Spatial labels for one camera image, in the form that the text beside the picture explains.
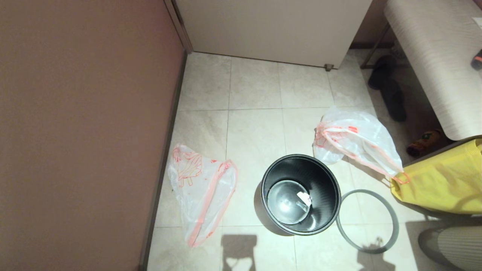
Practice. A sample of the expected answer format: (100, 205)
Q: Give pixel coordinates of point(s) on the black trash bin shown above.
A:
(320, 180)

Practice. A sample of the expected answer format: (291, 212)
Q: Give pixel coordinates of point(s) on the white liner bag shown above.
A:
(196, 188)

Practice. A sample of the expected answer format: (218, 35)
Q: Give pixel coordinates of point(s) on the yellow fabric bag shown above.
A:
(440, 184)

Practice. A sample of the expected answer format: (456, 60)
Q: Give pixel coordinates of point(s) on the white paper scrap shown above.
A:
(304, 198)

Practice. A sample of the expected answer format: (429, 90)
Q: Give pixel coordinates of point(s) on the white cabinet panel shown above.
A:
(271, 30)

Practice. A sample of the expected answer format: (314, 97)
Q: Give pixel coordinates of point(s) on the small metal cabinet foot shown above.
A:
(328, 67)

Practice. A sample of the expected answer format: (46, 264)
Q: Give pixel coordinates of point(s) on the black slipper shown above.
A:
(380, 73)
(395, 103)

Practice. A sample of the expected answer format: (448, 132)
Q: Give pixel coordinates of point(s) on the metal bench leg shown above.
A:
(372, 47)

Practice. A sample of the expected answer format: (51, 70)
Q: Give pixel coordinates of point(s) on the orange brown shoe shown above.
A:
(423, 143)

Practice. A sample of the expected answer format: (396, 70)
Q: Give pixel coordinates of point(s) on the beige wood-grain bench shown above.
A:
(433, 56)

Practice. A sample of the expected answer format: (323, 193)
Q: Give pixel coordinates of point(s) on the red black object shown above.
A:
(477, 62)

